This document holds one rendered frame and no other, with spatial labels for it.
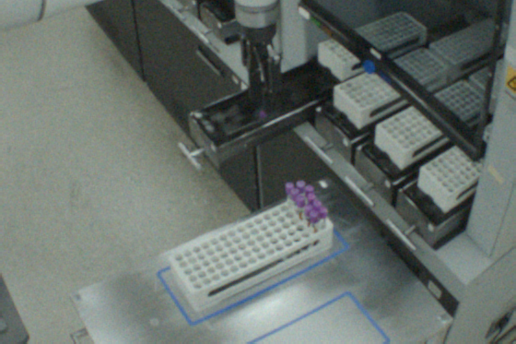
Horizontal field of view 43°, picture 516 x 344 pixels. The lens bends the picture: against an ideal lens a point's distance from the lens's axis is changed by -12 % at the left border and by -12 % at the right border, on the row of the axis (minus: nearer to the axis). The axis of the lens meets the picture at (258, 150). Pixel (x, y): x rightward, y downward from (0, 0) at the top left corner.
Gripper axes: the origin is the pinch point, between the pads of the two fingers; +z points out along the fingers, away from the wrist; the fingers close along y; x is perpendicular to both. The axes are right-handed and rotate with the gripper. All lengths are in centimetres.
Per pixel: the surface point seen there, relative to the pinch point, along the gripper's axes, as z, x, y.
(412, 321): 6, 8, -63
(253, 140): 10.0, 4.4, -2.6
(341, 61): 1.4, -22.4, 0.5
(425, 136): 2.2, -22.9, -29.7
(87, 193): 88, 31, 80
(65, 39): 88, 3, 183
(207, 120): 6.2, 11.3, 5.4
